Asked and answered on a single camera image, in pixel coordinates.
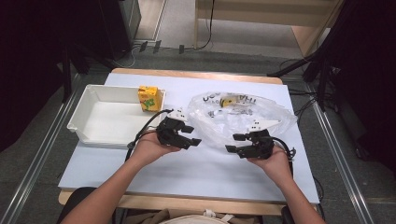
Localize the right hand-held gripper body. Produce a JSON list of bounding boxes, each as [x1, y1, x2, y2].
[[241, 119, 283, 161]]

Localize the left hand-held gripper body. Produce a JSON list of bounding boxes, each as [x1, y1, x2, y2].
[[155, 107, 190, 147]]

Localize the clear plastic bag smiley print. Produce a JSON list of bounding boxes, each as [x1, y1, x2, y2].
[[187, 91, 299, 147]]

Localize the yellow juice box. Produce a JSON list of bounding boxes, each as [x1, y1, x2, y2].
[[137, 86, 163, 113]]

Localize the white plastic tray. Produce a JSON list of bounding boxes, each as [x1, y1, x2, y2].
[[66, 83, 166, 149]]

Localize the person's right hand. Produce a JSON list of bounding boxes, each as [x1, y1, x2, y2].
[[247, 144, 293, 188]]

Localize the person's left hand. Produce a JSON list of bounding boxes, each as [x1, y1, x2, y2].
[[132, 132, 181, 168]]

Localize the wooden table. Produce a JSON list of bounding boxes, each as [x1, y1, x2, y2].
[[58, 68, 318, 217]]

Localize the black chair armrest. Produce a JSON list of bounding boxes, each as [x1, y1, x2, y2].
[[280, 205, 296, 224], [57, 186, 98, 224]]

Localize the person's beige clothing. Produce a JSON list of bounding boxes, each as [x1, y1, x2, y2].
[[124, 207, 263, 224]]

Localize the black tripod stand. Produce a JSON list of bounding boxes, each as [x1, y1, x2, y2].
[[266, 50, 332, 111]]

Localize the black metal stand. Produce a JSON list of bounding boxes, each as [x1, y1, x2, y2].
[[60, 46, 75, 105]]

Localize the black cabinet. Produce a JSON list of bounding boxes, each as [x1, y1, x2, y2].
[[97, 0, 142, 61]]

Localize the wooden shelf unit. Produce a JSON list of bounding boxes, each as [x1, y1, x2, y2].
[[194, 0, 346, 59]]

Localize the dark curtain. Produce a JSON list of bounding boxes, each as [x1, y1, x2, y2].
[[0, 0, 104, 153], [323, 0, 396, 171]]

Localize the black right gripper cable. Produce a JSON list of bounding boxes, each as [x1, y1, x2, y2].
[[273, 136, 297, 176]]

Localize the black floor cable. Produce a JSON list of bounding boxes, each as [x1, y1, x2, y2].
[[289, 88, 319, 118]]

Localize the aluminium floor rail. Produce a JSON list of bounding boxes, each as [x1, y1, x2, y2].
[[0, 74, 82, 224], [311, 100, 376, 224]]

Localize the black hanging cable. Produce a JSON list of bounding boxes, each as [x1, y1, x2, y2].
[[192, 0, 217, 50]]

